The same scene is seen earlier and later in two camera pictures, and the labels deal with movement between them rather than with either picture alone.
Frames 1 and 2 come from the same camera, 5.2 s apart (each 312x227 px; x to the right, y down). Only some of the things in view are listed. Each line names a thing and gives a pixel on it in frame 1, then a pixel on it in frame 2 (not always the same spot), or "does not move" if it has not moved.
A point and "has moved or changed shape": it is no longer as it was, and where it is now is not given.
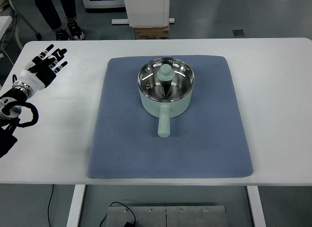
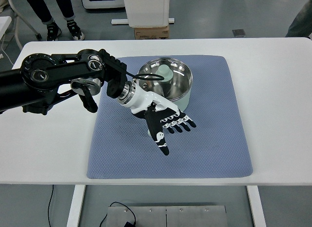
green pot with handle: [165, 110] has moved or changed shape
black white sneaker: [75, 30] does not move
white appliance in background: [94, 0] does not move
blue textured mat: [207, 141] does not move
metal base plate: [168, 216] does not move
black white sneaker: [62, 35] -> [53, 31]
